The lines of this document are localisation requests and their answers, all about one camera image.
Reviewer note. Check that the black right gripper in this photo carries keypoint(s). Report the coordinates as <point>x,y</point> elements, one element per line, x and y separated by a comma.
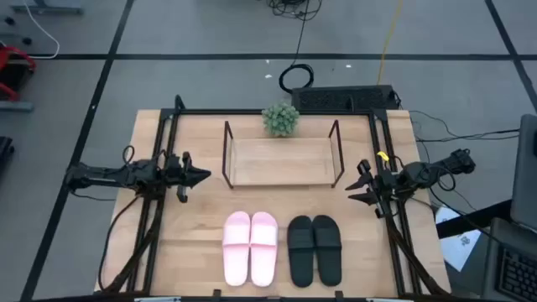
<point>382,182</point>

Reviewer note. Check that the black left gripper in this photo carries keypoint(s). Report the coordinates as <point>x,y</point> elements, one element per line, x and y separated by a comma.
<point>184,176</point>

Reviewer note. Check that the black slide sandal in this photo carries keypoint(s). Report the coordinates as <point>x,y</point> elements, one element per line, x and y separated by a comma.
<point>300,256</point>
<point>328,256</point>

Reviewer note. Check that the pink slide sandal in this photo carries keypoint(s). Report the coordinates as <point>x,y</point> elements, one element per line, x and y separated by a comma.
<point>236,251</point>
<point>264,251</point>

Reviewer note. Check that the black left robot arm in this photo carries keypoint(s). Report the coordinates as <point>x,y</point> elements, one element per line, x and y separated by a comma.
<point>105,176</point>

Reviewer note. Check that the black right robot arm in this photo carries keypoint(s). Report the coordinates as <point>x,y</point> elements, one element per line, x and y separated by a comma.
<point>419,172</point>

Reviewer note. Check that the yellow tape tag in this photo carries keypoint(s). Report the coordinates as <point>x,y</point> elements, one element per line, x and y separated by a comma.
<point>382,156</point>

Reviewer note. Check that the green succulent plant in pot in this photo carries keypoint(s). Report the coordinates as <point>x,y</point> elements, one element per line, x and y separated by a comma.
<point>280,119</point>

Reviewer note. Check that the black table clamp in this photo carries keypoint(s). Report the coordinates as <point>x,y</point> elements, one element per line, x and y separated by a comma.
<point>217,293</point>
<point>339,295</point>

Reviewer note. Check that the black beam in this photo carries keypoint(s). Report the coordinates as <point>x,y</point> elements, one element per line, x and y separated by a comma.
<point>474,218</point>

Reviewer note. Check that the white paper sheet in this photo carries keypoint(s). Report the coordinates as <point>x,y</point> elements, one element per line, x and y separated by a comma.
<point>459,251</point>

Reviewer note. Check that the silver bar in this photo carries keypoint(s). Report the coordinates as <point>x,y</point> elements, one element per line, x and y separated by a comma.
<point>157,299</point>
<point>390,300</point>

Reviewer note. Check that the grey desk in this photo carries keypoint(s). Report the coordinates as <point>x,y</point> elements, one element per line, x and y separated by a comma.
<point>497,235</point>

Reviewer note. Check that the grey monitor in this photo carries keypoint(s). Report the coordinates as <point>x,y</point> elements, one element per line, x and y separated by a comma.
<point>526,176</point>

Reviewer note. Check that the black keyboard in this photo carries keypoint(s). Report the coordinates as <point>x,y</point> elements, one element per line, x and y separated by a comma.
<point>520,277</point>

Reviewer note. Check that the grey metal desk foot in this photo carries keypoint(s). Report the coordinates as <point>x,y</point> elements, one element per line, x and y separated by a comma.
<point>50,7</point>
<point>17,106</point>

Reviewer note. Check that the black chair base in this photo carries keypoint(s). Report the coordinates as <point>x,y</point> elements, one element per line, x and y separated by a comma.
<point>5,147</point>

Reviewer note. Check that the black caster wheel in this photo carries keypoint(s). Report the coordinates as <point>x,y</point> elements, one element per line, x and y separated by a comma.
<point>27,41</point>
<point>9,21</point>

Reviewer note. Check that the red and black cart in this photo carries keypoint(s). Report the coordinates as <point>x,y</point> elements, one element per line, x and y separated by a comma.
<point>8,52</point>

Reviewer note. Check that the black metal rig frame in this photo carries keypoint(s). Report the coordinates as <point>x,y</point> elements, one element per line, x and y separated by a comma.
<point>201,112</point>

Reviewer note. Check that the wooden shelf with metal frame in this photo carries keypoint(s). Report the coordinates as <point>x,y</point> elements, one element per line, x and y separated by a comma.
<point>281,163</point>

